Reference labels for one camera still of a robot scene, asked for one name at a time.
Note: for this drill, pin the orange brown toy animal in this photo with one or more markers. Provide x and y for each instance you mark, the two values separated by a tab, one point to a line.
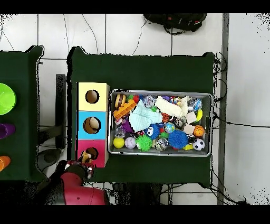
86	156

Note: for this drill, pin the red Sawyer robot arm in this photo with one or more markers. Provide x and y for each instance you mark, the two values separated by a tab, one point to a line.
84	194

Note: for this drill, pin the wooden box with three holes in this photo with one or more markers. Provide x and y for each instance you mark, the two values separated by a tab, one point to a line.
101	105

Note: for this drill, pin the shallow metal mesh bin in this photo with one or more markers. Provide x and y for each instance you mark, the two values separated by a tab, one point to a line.
207	135

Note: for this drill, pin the black stand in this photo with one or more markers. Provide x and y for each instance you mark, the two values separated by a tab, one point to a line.
60	105

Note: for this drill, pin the orange cup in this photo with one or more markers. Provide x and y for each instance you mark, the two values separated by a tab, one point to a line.
4	162

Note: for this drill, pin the green spiky ball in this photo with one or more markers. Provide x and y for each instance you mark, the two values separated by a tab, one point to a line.
144	143

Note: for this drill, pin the orange building block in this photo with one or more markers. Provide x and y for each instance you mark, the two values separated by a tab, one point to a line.
124	108

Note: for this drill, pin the purple cup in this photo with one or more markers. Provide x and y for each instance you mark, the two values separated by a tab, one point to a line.
6	130

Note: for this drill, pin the toy hamburger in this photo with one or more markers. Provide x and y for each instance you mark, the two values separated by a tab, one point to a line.
120	100

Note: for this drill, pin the mint green cloth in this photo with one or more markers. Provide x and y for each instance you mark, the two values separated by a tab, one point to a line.
141	118

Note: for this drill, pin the blue fuzzy ball with eyes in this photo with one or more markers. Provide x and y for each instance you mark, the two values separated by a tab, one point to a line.
153	131

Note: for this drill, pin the lime green bowl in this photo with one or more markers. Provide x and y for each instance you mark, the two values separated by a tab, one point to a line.
6	99

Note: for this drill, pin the small globe ball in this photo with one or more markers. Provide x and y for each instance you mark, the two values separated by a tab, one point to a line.
169	127

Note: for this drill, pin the dark green table cloth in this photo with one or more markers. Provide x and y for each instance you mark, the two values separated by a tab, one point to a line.
147	71
21	74

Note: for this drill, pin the large blue spiky ball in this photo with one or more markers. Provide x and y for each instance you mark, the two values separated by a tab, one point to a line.
177	139

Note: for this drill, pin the cream cloth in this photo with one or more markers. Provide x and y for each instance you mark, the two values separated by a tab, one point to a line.
168	106

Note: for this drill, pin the small soccer ball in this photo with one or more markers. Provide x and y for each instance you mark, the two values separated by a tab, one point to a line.
198	144

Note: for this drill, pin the small orange basketball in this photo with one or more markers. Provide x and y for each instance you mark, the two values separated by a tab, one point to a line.
199	131

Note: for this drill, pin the black backpack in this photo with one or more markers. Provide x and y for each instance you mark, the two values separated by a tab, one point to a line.
175	21

